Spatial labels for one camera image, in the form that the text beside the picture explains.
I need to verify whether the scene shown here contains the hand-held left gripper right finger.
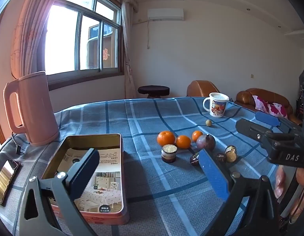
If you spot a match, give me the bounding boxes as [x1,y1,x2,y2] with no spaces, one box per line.
[198,149,281,236]

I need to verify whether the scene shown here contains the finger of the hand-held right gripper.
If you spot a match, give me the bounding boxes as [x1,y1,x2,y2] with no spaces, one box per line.
[255,111,303,138]
[236,118,275,153]

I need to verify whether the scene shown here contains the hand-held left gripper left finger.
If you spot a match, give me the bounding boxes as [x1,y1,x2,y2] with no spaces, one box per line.
[19,148,101,236]

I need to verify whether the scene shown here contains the rectangular metal tin box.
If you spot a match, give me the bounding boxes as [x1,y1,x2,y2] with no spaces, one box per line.
[41,133,130,225]

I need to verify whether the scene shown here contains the purple round fruit with stem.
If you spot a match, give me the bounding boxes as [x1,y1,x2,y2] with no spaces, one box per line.
[196,133,216,151]

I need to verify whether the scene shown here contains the small orange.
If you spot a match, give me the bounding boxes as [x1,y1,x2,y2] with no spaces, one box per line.
[192,130,204,143]
[176,135,192,149]

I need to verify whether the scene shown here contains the cylindrical cake roll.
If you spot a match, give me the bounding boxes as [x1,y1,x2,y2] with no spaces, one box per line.
[161,144,178,163]

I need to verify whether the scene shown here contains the large orange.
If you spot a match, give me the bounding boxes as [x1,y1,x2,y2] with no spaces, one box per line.
[157,131,176,147]

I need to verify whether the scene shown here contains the person's right hand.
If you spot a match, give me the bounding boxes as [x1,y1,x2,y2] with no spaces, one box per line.
[274,165,304,227]

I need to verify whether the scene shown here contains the pink floral cushion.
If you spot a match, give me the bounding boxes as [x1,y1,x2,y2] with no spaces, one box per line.
[252,95,289,118]

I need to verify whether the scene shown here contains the brown leather sofa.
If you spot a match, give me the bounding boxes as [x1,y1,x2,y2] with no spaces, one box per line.
[234,88,294,118]

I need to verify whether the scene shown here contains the white printed mug with lid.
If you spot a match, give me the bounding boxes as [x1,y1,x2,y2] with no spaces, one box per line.
[203,92,230,119]

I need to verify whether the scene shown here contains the brown leather armchair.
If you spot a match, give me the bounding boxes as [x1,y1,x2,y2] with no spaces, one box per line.
[186,80,221,97]

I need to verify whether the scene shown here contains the black smartphone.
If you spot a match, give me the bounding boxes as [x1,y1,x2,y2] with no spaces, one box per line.
[0,159,21,204]

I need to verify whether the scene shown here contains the pink electric kettle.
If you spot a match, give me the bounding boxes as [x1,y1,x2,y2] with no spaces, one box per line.
[3,71,60,147]

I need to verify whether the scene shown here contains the blue plaid tablecloth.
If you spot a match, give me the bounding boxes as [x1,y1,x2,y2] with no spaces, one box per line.
[0,96,302,236]

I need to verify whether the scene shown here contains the dark round stool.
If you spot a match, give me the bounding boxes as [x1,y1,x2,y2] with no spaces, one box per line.
[138,85,170,99]

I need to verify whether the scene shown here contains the narrow pink curtain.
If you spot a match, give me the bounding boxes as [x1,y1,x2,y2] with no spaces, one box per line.
[113,0,139,99]

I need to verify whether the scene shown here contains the sliding glass window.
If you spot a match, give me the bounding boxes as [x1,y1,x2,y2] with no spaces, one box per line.
[37,0,125,91]

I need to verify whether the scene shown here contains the wide pink curtain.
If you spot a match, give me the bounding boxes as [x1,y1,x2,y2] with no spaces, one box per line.
[10,0,66,79]

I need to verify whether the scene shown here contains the black kettle power cable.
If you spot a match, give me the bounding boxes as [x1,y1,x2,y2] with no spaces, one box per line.
[11,131,26,156]

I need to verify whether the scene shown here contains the white wall pipe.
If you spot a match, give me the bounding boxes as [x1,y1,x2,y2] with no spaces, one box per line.
[132,20,151,50]

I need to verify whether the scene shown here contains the white wall air conditioner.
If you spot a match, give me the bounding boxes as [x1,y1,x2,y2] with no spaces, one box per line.
[147,8,184,21]

